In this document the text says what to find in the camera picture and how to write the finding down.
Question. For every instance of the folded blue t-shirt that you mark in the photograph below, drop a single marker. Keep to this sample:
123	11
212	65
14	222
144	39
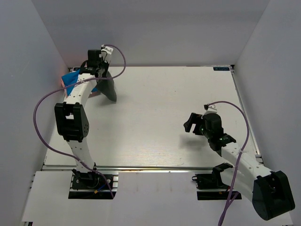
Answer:
69	79

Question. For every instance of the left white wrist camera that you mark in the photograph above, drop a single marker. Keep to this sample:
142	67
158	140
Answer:
106	53

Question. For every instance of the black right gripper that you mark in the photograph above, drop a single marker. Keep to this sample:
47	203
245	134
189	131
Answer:
194	118

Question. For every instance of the blue logo sticker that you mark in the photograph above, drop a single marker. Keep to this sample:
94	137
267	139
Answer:
221	68

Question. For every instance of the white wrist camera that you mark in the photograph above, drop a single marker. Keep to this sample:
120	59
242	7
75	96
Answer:
210	109
106	53

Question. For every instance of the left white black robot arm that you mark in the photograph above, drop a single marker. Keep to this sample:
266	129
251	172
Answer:
71	120

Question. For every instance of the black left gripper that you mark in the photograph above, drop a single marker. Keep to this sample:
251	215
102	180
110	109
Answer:
106	64

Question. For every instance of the folded pink t-shirt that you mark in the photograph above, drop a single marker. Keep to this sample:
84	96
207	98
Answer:
94	91

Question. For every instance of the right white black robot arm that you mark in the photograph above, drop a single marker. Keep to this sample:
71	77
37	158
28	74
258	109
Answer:
268	191

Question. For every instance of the dark grey t-shirt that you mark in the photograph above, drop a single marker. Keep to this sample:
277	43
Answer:
107	88

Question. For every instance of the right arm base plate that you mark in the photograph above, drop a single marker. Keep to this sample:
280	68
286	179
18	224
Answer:
209	188

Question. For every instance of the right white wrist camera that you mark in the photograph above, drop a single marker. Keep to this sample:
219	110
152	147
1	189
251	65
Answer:
210	109

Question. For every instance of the white front cover board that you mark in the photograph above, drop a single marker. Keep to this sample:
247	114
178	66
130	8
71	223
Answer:
142	199

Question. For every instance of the aluminium table frame rail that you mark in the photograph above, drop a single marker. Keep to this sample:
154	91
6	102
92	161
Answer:
252	139

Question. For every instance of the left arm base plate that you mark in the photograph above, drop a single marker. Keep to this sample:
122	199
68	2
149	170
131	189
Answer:
91	186

